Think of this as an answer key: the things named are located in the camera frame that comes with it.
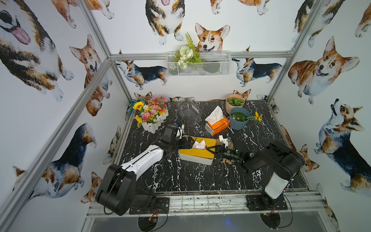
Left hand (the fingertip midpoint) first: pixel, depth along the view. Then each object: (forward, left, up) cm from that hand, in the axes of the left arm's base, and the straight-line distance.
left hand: (188, 137), depth 87 cm
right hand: (-7, -12, +2) cm, 14 cm away
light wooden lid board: (-7, -25, +2) cm, 25 cm away
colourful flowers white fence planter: (+18, +22, +4) cm, 29 cm away
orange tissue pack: (+13, -19, -3) cm, 23 cm away
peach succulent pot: (+30, -34, 0) cm, 45 cm away
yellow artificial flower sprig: (+11, -44, +3) cm, 45 cm away
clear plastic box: (+30, 0, -12) cm, 33 cm away
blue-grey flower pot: (+18, -36, -5) cm, 40 cm away
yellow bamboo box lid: (-8, -14, 0) cm, 16 cm away
